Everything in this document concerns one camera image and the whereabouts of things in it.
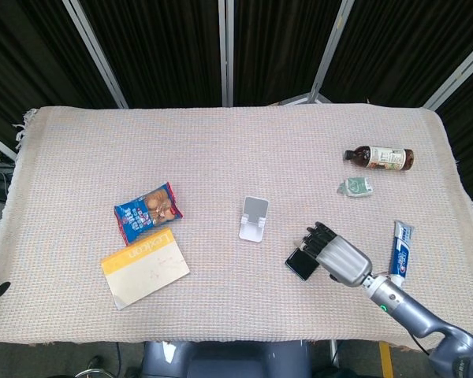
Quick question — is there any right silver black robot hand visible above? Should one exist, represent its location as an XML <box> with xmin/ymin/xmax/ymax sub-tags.
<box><xmin>298</xmin><ymin>221</ymin><xmax>374</xmax><ymax>287</ymax></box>

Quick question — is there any black smartphone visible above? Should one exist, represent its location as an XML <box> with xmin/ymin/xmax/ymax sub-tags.
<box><xmin>285</xmin><ymin>246</ymin><xmax>321</xmax><ymax>282</ymax></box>

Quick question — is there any white phone stand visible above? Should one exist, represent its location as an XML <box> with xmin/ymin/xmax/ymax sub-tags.
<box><xmin>238</xmin><ymin>195</ymin><xmax>270</xmax><ymax>242</ymax></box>

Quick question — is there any blue white toothpaste tube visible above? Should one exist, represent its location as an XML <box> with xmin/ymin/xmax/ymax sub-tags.
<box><xmin>388</xmin><ymin>220</ymin><xmax>415</xmax><ymax>279</ymax></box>

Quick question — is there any crumpled green white packet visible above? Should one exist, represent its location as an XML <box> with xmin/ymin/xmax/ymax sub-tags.
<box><xmin>336</xmin><ymin>176</ymin><xmax>374</xmax><ymax>198</ymax></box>

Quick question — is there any brown glass bottle white label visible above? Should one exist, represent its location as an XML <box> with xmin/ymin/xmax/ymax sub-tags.
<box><xmin>342</xmin><ymin>144</ymin><xmax>415</xmax><ymax>172</ymax></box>

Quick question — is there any yellow white Lexicon book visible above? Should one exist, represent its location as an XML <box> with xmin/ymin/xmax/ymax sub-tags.
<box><xmin>100</xmin><ymin>227</ymin><xmax>191</xmax><ymax>311</ymax></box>

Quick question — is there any beige woven tablecloth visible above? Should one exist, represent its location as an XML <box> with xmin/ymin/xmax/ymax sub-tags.
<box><xmin>0</xmin><ymin>105</ymin><xmax>473</xmax><ymax>351</ymax></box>

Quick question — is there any grey robot torso base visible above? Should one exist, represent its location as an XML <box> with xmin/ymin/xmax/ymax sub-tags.
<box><xmin>141</xmin><ymin>340</ymin><xmax>312</xmax><ymax>378</ymax></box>

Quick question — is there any blue cookie snack packet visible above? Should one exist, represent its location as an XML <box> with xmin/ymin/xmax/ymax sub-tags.
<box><xmin>113</xmin><ymin>180</ymin><xmax>184</xmax><ymax>243</ymax></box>

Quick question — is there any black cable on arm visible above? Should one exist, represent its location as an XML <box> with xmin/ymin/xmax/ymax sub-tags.
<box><xmin>411</xmin><ymin>333</ymin><xmax>434</xmax><ymax>358</ymax></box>

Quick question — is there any chrome stool ring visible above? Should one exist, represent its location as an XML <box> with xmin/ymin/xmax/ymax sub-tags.
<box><xmin>76</xmin><ymin>365</ymin><xmax>117</xmax><ymax>378</ymax></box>

